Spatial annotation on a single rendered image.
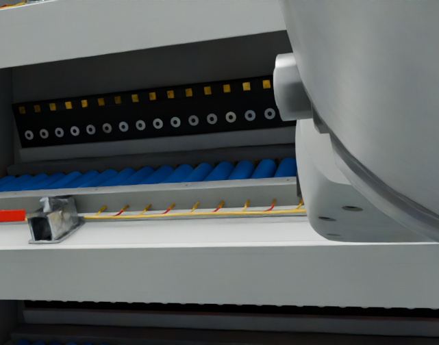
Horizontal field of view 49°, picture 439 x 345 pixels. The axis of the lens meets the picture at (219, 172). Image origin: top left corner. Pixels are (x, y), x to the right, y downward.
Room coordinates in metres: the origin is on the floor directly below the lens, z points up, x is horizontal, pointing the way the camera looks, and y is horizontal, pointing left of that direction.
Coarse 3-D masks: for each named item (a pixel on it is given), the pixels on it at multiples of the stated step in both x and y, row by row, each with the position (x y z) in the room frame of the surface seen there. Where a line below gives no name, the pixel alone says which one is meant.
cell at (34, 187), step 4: (56, 172) 0.51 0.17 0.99; (60, 172) 0.51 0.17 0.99; (52, 176) 0.50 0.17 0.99; (56, 176) 0.50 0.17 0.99; (60, 176) 0.51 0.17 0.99; (44, 180) 0.49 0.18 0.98; (48, 180) 0.49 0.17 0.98; (52, 180) 0.49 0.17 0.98; (36, 184) 0.48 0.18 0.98; (40, 184) 0.48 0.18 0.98; (44, 184) 0.48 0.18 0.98; (48, 184) 0.49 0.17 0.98; (28, 188) 0.46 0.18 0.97; (32, 188) 0.47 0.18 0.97; (36, 188) 0.47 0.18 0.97; (40, 188) 0.47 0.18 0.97
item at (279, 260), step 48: (96, 144) 0.54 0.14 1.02; (144, 144) 0.53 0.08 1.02; (192, 144) 0.51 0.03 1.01; (240, 144) 0.50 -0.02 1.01; (0, 240) 0.39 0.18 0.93; (96, 240) 0.37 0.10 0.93; (144, 240) 0.35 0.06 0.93; (192, 240) 0.34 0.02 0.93; (240, 240) 0.33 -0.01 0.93; (288, 240) 0.32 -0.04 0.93; (0, 288) 0.39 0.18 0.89; (48, 288) 0.38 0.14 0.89; (96, 288) 0.37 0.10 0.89; (144, 288) 0.36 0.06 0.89; (192, 288) 0.34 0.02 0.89; (240, 288) 0.34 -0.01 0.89; (288, 288) 0.33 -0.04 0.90; (336, 288) 0.32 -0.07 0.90; (384, 288) 0.31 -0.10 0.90; (432, 288) 0.30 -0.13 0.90
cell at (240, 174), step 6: (240, 162) 0.45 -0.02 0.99; (246, 162) 0.45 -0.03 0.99; (234, 168) 0.44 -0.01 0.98; (240, 168) 0.43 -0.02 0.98; (246, 168) 0.44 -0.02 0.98; (252, 168) 0.45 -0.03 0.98; (234, 174) 0.42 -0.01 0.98; (240, 174) 0.42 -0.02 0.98; (246, 174) 0.43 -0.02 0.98; (252, 174) 0.45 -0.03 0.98
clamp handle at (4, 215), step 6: (42, 204) 0.38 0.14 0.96; (48, 204) 0.38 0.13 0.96; (6, 210) 0.33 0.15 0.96; (12, 210) 0.33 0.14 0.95; (18, 210) 0.34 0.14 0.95; (24, 210) 0.34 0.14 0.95; (48, 210) 0.38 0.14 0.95; (0, 216) 0.32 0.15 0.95; (6, 216) 0.33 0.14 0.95; (12, 216) 0.33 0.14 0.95; (18, 216) 0.34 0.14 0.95; (24, 216) 0.34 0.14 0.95; (30, 216) 0.35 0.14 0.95; (36, 216) 0.36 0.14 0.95; (42, 216) 0.37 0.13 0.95
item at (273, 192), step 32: (0, 192) 0.45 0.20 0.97; (32, 192) 0.43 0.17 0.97; (64, 192) 0.42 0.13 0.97; (96, 192) 0.40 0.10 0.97; (128, 192) 0.40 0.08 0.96; (160, 192) 0.39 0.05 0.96; (192, 192) 0.38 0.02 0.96; (224, 192) 0.38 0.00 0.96; (256, 192) 0.37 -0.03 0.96; (288, 192) 0.36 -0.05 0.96
